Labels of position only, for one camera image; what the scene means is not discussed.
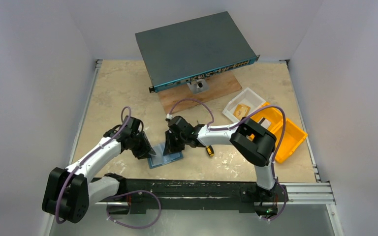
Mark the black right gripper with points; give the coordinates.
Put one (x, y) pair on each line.
(173, 141)

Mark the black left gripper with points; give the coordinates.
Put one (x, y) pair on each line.
(145, 150)

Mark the blue card holder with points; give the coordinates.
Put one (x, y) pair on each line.
(159, 159)

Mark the gold credit card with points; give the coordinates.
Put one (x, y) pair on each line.
(241, 111)

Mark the white credit card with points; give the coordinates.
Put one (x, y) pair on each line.
(265, 123)

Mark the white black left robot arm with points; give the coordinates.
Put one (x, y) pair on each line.
(70, 191)

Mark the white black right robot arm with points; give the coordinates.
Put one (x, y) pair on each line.
(253, 141)

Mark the brown wooden board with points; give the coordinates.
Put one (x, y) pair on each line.
(217, 86)

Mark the clear plastic bin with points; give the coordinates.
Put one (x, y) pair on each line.
(247, 97)

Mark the orange plastic divided bin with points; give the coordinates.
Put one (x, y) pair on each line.
(293, 137)

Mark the yellow black handled screwdriver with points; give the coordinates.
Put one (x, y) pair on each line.
(210, 151)

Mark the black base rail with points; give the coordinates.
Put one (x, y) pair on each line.
(140, 195)

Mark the small grey metal bracket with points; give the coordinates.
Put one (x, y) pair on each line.
(198, 86)

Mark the grey network switch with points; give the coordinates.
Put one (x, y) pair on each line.
(192, 50)

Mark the aluminium frame rail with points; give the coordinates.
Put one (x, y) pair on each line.
(319, 193)

